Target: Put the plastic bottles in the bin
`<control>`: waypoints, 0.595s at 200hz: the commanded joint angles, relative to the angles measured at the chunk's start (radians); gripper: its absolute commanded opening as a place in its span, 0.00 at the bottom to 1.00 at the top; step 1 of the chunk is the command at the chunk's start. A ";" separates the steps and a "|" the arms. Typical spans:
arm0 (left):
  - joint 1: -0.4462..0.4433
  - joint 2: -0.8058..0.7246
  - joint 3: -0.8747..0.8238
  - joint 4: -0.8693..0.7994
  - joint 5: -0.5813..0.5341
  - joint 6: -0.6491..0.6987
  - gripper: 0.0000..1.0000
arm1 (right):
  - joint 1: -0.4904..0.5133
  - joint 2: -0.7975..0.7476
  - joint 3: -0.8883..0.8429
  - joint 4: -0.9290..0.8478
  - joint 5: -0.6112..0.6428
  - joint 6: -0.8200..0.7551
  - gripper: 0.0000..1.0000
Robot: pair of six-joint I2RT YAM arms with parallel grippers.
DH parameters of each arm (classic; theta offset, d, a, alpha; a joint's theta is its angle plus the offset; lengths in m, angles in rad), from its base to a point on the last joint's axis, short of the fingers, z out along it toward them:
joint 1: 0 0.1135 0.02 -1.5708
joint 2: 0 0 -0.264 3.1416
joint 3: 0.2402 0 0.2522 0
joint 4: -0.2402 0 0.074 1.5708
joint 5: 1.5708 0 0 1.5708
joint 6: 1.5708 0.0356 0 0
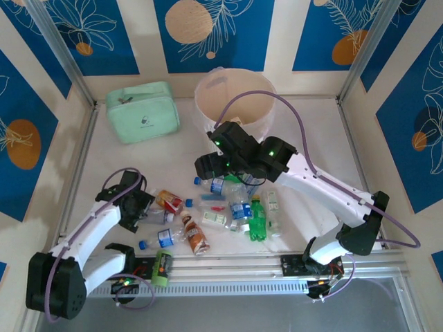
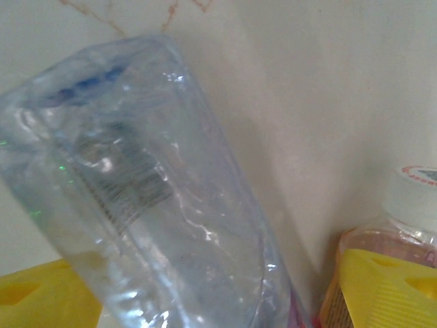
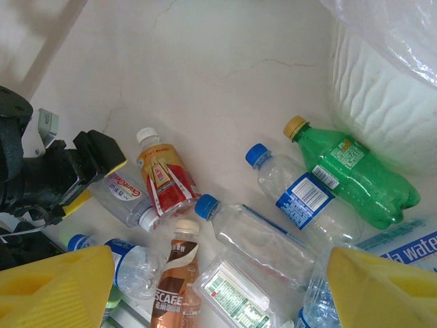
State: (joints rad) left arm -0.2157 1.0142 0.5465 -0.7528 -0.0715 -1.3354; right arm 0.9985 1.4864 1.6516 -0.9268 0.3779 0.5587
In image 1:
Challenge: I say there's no black connector with wires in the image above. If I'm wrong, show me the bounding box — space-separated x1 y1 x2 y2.
109 275 141 297
306 273 340 304

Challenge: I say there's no tall clear bottle green label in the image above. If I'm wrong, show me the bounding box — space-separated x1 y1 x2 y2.
264 189 283 238

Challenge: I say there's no clear bottle blue cap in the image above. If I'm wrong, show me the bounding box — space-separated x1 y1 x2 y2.
185 193 232 210

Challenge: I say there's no white waste bin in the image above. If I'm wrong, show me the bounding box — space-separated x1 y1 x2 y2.
192 66 278 139

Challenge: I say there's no clear plastic bottle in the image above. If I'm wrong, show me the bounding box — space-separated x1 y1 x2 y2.
141 208 177 225

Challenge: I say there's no blue label bottle white cap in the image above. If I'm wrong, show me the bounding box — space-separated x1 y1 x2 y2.
228 183 253 234

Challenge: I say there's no slotted cable duct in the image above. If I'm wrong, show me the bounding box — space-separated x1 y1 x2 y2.
82 280 311 299

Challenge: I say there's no clear bottle white green label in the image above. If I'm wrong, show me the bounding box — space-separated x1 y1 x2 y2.
200 210 232 228

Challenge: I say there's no brown coffee drink bottle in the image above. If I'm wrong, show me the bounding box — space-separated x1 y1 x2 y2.
179 210 211 257

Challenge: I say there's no red yellow label bottle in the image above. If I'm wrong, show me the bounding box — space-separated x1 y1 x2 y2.
152 189 186 212

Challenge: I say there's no aluminium frame rail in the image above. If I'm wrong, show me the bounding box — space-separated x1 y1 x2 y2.
29 248 411 286

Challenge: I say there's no mint green zip pouch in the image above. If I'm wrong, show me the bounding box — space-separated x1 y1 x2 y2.
105 81 181 145

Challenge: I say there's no blue white packet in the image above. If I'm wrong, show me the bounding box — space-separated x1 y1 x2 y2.
242 176 262 194

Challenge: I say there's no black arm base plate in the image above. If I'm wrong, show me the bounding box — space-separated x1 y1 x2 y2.
278 252 347 277
96 255 174 282

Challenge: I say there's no grey metal panel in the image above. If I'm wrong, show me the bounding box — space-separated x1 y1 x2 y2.
33 276 428 332

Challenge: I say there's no green cylindrical canister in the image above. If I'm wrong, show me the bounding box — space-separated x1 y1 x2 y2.
150 249 174 288

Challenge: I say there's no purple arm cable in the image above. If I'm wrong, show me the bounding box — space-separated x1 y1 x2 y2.
214 89 422 302
44 168 155 324

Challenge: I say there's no aluminium frame post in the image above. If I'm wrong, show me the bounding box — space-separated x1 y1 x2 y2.
26 0 98 109
337 0 406 104

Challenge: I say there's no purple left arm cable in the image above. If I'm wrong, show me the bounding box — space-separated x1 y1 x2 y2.
44 168 155 324

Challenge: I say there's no aluminium side rail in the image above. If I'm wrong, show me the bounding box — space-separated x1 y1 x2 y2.
50 103 102 259
337 98 392 250

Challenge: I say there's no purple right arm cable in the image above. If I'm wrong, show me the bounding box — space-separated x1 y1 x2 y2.
214 89 422 302

